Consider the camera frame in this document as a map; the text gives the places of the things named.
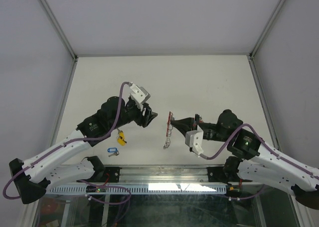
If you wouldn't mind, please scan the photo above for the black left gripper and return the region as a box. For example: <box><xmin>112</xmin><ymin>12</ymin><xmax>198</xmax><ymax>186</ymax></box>
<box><xmin>110</xmin><ymin>100</ymin><xmax>158</xmax><ymax>131</ymax></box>

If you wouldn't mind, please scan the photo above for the metal keyring holder red handle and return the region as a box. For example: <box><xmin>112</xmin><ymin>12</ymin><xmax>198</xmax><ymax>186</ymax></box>
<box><xmin>163</xmin><ymin>112</ymin><xmax>174</xmax><ymax>149</ymax></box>

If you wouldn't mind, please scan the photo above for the yellow tag key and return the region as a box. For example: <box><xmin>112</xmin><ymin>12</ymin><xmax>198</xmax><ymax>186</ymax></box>
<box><xmin>117</xmin><ymin>129</ymin><xmax>124</xmax><ymax>136</ymax></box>
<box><xmin>117</xmin><ymin>136</ymin><xmax>127</xmax><ymax>146</ymax></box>

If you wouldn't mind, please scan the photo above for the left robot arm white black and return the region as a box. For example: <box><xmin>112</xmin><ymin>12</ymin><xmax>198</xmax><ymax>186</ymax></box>
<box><xmin>9</xmin><ymin>96</ymin><xmax>158</xmax><ymax>204</ymax></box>

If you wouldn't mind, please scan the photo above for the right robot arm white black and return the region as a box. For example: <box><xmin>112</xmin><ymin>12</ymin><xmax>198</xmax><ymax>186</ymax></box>
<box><xmin>167</xmin><ymin>110</ymin><xmax>319</xmax><ymax>210</ymax></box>

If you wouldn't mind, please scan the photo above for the blue tag key on table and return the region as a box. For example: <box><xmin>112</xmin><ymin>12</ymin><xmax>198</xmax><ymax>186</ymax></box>
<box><xmin>107</xmin><ymin>147</ymin><xmax>119</xmax><ymax>157</ymax></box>

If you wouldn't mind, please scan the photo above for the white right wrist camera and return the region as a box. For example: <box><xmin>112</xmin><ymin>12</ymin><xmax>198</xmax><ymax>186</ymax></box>
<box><xmin>185</xmin><ymin>130</ymin><xmax>203</xmax><ymax>156</ymax></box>

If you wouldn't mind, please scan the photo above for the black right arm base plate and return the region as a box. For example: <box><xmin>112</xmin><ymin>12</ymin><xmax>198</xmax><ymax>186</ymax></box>
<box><xmin>206</xmin><ymin>166</ymin><xmax>240</xmax><ymax>184</ymax></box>

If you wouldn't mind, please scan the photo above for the aluminium mounting rail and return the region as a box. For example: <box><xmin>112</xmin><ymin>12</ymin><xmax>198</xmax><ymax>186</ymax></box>
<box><xmin>49</xmin><ymin>164</ymin><xmax>240</xmax><ymax>187</ymax></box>

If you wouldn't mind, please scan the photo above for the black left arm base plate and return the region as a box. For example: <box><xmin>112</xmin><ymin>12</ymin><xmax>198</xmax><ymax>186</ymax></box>
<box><xmin>95</xmin><ymin>166</ymin><xmax>121</xmax><ymax>183</ymax></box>

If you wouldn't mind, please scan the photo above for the white slotted cable duct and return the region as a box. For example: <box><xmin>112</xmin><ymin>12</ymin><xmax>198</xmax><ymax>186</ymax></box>
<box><xmin>47</xmin><ymin>183</ymin><xmax>227</xmax><ymax>196</ymax></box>

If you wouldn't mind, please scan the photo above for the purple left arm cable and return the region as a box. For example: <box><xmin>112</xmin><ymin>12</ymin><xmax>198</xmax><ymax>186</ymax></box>
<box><xmin>2</xmin><ymin>81</ymin><xmax>133</xmax><ymax>200</ymax></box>

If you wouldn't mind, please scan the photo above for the left aluminium frame post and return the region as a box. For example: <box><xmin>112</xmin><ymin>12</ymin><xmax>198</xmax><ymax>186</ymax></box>
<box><xmin>38</xmin><ymin>0</ymin><xmax>78</xmax><ymax>61</ymax></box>

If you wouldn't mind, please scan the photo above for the aluminium frame post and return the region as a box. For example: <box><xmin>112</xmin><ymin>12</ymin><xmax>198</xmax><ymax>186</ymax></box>
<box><xmin>38</xmin><ymin>0</ymin><xmax>78</xmax><ymax>61</ymax></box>
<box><xmin>249</xmin><ymin>0</ymin><xmax>287</xmax><ymax>59</ymax></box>

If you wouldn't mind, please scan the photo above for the right aluminium frame post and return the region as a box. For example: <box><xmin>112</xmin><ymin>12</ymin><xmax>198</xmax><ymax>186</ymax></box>
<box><xmin>249</xmin><ymin>0</ymin><xmax>287</xmax><ymax>59</ymax></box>

